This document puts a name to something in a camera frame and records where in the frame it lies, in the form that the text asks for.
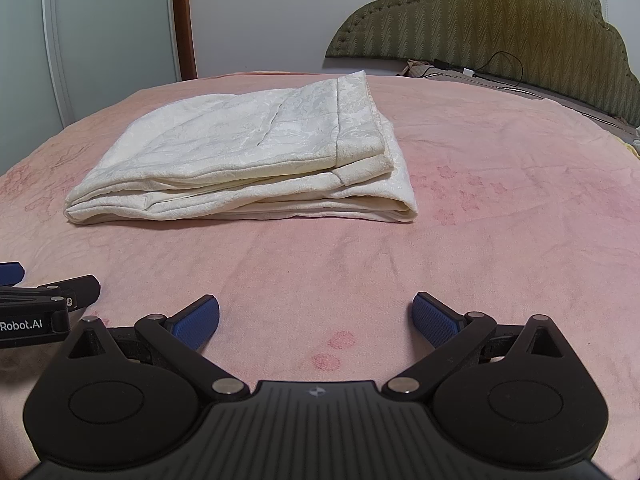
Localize black charging cable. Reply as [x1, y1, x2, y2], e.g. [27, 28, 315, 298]
[432, 51, 526, 92]

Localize olive quilted headboard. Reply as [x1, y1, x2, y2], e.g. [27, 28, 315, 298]
[325, 0, 640, 128]

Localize flower-decal frosted wardrobe door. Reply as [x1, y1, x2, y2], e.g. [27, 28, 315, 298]
[42, 0, 182, 128]

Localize brown wooden wardrobe frame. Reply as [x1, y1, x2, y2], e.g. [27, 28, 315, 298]
[169, 0, 199, 82]

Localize pink blanket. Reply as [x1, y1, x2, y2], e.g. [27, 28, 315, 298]
[0, 70, 640, 480]

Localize beige cloth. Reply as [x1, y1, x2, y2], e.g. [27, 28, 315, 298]
[401, 58, 437, 79]

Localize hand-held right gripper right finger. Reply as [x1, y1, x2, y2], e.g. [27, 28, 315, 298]
[382, 291, 566, 404]

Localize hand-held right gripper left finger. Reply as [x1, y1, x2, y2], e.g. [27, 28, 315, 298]
[67, 294, 251, 404]

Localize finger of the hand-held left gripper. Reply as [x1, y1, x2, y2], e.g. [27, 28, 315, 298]
[0, 274, 102, 312]
[0, 261, 26, 287]

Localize white pants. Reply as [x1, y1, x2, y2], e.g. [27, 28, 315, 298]
[62, 72, 419, 225]

